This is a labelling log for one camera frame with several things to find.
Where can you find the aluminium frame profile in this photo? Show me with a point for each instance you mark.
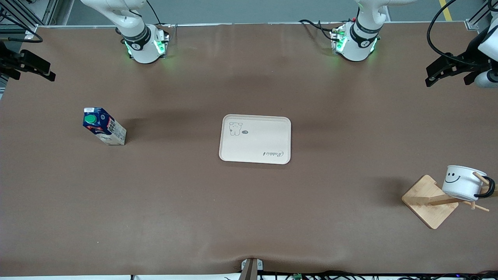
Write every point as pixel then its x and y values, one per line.
pixel 480 17
pixel 23 15

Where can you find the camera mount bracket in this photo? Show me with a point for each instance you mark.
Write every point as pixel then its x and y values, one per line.
pixel 251 269

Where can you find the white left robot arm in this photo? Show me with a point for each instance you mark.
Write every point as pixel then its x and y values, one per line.
pixel 356 43

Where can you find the white smiley mug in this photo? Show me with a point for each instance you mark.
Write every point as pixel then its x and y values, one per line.
pixel 463 184

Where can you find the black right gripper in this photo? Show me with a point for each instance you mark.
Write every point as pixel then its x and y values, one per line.
pixel 11 60

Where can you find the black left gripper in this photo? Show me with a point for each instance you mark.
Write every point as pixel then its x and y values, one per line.
pixel 465 61

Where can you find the beige plastic tray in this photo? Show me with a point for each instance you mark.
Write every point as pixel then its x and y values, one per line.
pixel 256 149

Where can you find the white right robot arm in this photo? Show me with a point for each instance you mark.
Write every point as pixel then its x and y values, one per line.
pixel 142 46

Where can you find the wooden cup rack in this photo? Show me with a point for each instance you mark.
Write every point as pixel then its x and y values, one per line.
pixel 428 202

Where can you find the blue milk carton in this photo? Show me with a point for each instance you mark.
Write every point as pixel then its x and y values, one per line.
pixel 105 128

